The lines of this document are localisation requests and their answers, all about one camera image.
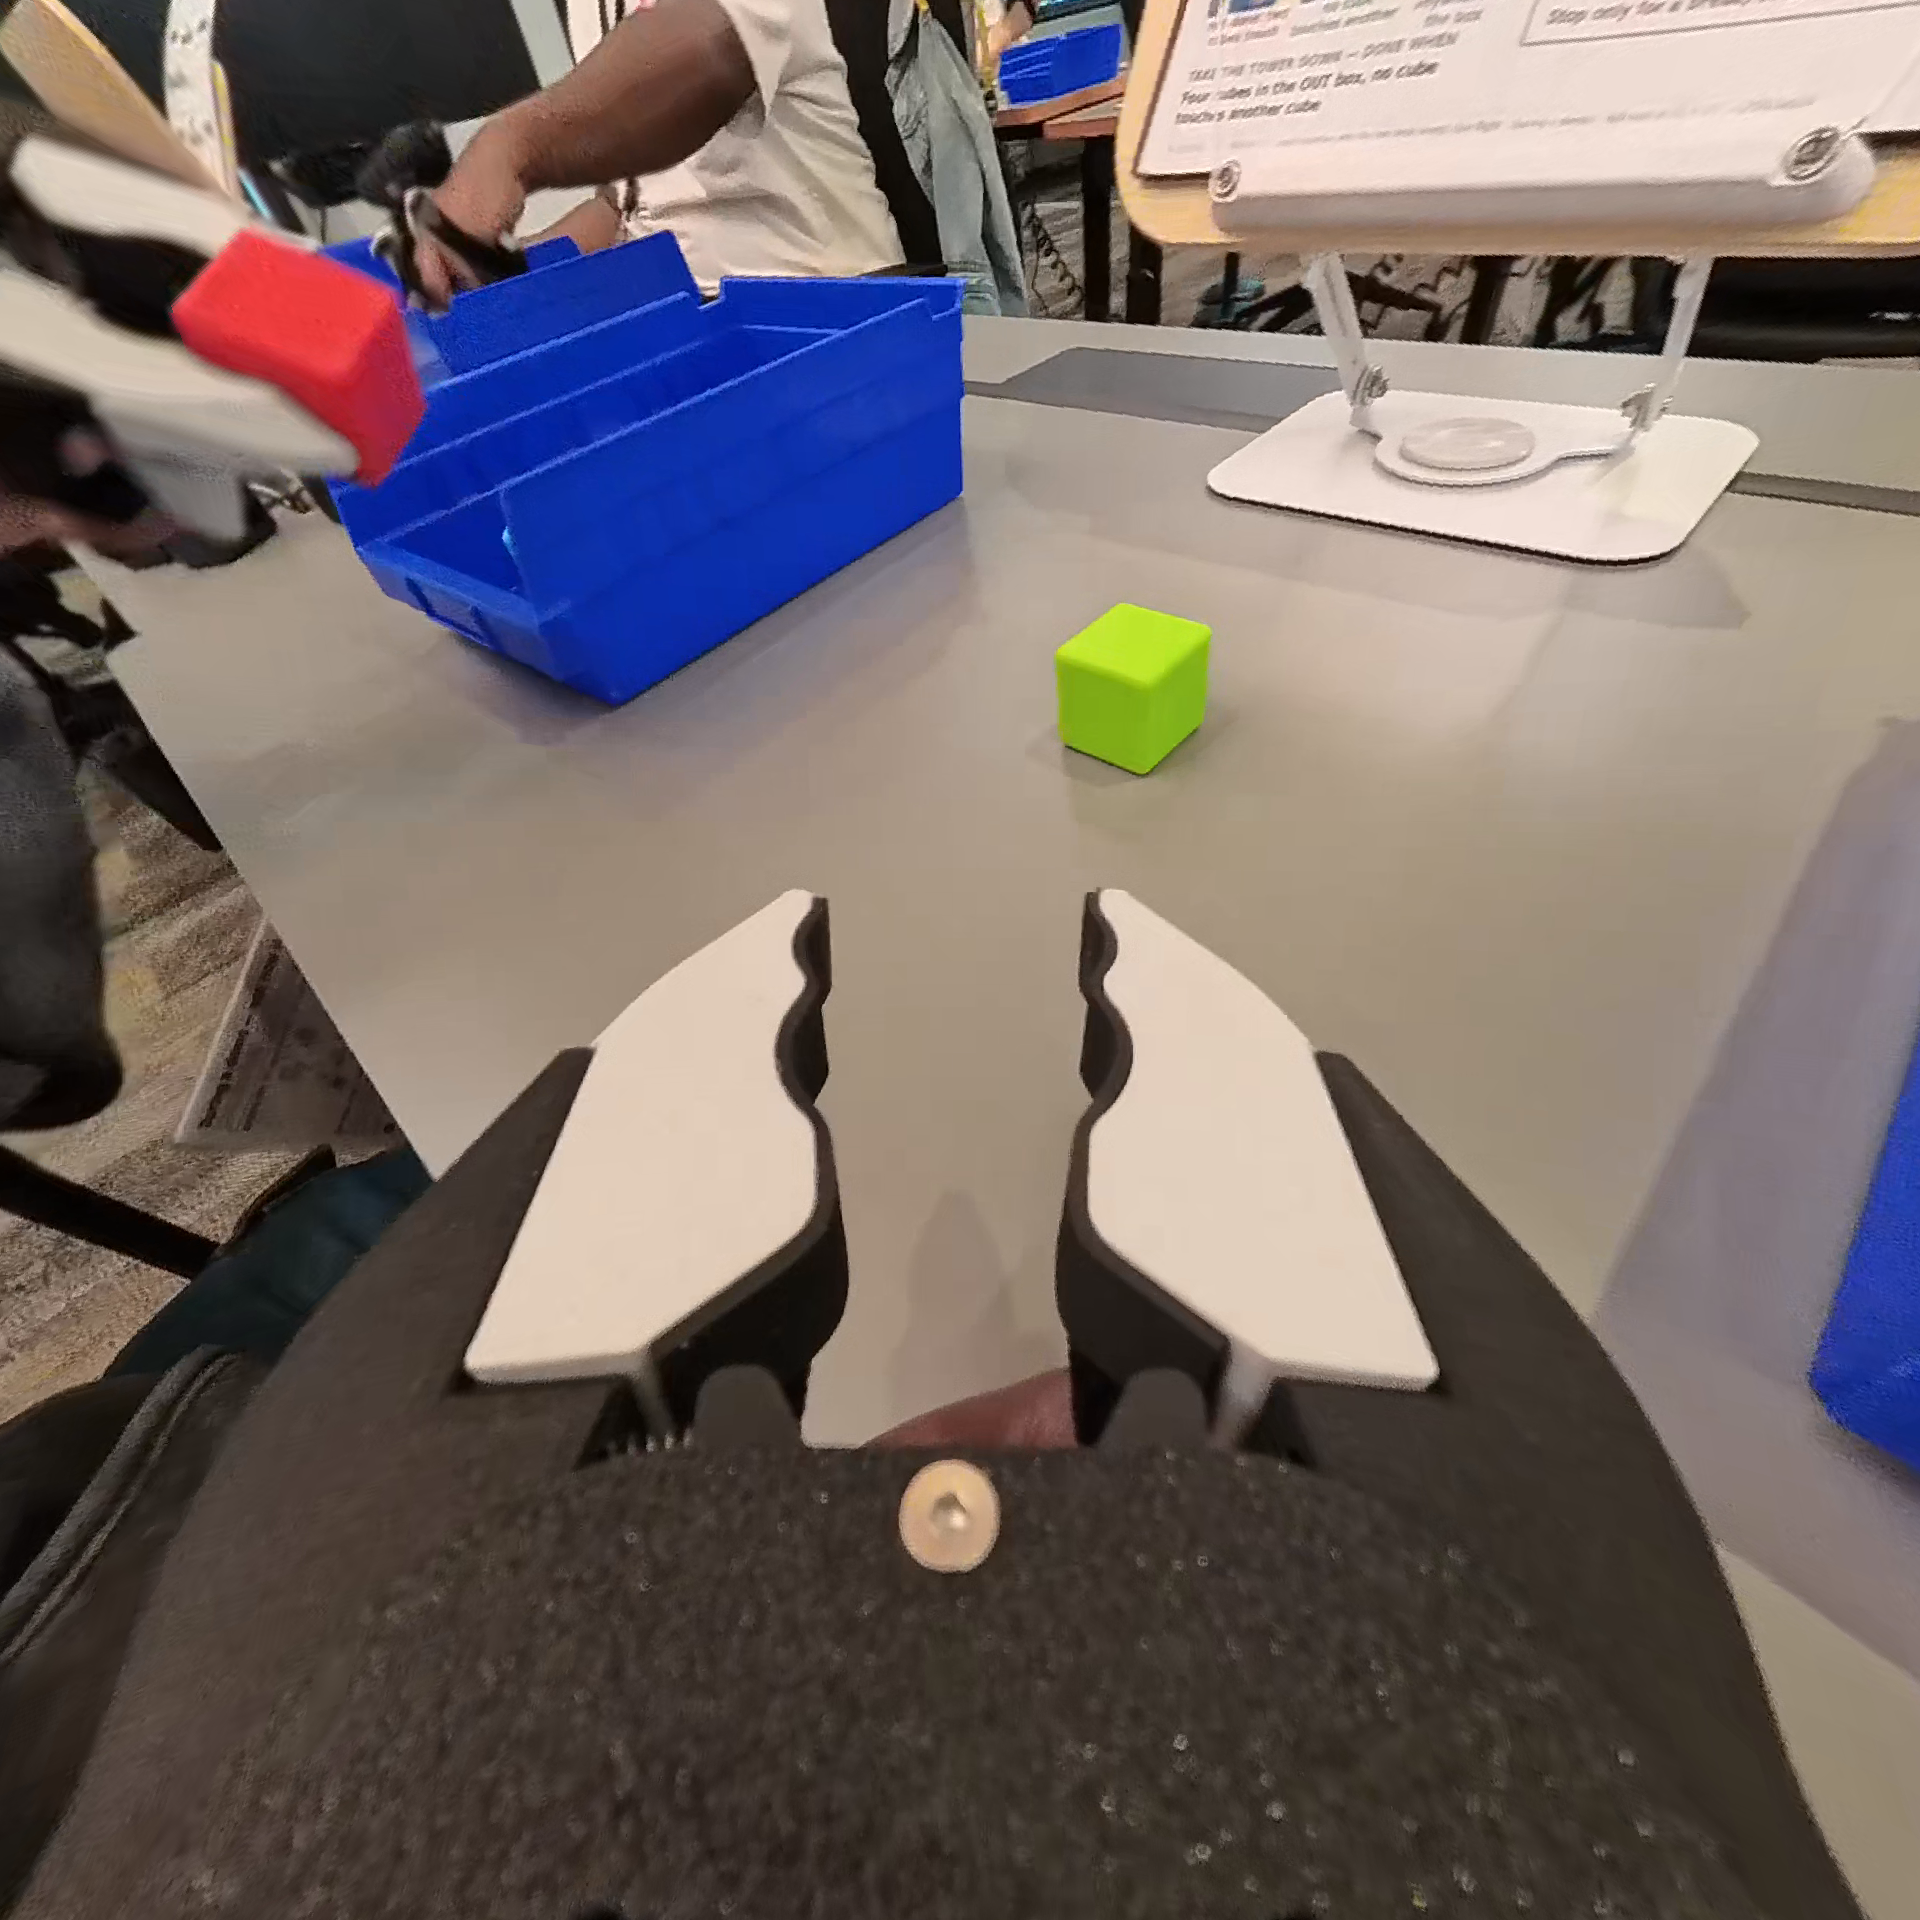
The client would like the blue plastic bin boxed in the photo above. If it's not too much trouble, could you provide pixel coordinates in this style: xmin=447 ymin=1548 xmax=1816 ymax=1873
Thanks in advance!
xmin=1808 ymin=1020 xmax=1920 ymax=1472
xmin=322 ymin=230 xmax=706 ymax=355
xmin=327 ymin=274 xmax=966 ymax=706

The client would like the person's left forearm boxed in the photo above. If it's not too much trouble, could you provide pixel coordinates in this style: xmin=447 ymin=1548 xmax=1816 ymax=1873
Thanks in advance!
xmin=0 ymin=555 xmax=225 ymax=1134

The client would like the person's leg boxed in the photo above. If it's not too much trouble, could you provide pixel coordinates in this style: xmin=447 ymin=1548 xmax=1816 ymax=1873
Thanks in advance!
xmin=151 ymin=1153 xmax=437 ymax=1354

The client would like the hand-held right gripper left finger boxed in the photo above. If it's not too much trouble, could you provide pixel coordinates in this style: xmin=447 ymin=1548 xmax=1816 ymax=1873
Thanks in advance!
xmin=462 ymin=890 xmax=847 ymax=1443

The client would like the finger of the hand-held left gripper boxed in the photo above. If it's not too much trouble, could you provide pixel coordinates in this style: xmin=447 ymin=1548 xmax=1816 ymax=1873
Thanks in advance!
xmin=4 ymin=133 xmax=308 ymax=313
xmin=0 ymin=274 xmax=366 ymax=548

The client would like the green cube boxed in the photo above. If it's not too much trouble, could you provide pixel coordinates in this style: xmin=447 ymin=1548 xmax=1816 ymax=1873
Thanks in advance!
xmin=1053 ymin=603 xmax=1213 ymax=777

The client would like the red cube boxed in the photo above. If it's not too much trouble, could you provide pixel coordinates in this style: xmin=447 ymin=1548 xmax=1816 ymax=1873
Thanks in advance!
xmin=169 ymin=228 xmax=430 ymax=490

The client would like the printed instruction sheet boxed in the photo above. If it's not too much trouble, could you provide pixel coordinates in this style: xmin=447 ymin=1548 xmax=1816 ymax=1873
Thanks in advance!
xmin=1136 ymin=0 xmax=1881 ymax=234

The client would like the printed paper sheet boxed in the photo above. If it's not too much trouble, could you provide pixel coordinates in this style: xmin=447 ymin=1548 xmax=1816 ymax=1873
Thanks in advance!
xmin=181 ymin=930 xmax=394 ymax=1162

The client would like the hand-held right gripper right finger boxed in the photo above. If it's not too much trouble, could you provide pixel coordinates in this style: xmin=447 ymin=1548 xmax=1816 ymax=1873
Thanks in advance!
xmin=1055 ymin=886 xmax=1441 ymax=1450

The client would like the wooden board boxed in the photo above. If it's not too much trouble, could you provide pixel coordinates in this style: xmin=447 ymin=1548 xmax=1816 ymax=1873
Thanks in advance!
xmin=1113 ymin=0 xmax=1920 ymax=261

